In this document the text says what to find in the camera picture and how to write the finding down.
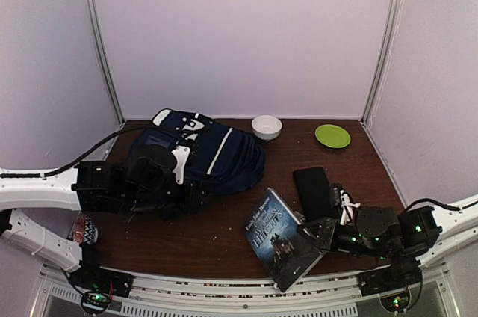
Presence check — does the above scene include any black leather case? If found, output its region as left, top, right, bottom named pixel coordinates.
left=293, top=167, right=338, bottom=221

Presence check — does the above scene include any navy blue student backpack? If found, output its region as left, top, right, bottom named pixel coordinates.
left=128, top=108, right=266, bottom=196

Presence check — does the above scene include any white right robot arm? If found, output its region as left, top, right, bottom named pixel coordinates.
left=297, top=184, right=477, bottom=295

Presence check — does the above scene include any white ceramic bowl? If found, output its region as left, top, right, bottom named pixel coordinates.
left=251, top=115, right=282, bottom=141

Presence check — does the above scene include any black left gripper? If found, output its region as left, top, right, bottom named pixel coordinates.
left=123, top=176, right=220, bottom=216

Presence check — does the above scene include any black notebook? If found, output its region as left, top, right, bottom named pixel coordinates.
left=243, top=188, right=325, bottom=293

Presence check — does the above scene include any front metal rail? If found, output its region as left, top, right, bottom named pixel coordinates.
left=26, top=255, right=465, bottom=316

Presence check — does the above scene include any red patterned bowl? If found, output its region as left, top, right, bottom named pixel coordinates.
left=69, top=212, right=99, bottom=245

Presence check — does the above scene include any green plate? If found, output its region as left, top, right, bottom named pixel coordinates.
left=314, top=124, right=351, bottom=149

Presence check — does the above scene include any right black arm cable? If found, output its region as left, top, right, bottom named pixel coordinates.
left=405, top=198, right=464, bottom=217

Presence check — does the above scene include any right aluminium frame post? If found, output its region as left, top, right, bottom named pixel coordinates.
left=361, top=0, right=403, bottom=127

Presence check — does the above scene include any aluminium frame post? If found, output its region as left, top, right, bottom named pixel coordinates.
left=361, top=0, right=403, bottom=127
left=85, top=0, right=125, bottom=125

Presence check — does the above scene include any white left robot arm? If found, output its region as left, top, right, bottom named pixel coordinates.
left=1, top=145, right=206, bottom=292

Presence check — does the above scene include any left aluminium frame post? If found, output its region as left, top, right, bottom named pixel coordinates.
left=85, top=0, right=125, bottom=125

